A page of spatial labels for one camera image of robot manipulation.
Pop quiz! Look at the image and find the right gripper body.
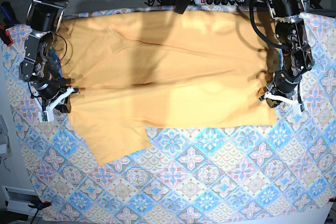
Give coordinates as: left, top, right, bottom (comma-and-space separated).
30, 77, 71, 106

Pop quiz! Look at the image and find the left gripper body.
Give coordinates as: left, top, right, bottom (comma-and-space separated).
266, 70, 302, 99

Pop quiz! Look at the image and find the yellow T-shirt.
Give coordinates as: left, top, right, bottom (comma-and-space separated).
56, 10, 278, 165

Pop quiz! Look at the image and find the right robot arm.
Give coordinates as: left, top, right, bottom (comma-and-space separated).
19, 0, 79, 122

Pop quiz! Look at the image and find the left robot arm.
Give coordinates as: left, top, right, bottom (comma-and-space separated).
249, 0, 314, 115

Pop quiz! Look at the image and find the red black clamp left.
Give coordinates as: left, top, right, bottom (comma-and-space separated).
0, 25, 13, 47

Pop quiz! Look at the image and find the patterned tile tablecloth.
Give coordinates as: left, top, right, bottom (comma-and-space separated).
1, 14, 335, 223

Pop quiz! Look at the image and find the orange black clamp bottom left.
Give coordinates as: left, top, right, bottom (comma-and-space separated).
28, 201, 51, 211

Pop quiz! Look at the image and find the white power strip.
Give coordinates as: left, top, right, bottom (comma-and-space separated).
194, 0, 246, 6

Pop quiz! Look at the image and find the white floor rail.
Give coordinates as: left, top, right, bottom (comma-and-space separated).
1, 186, 39, 216

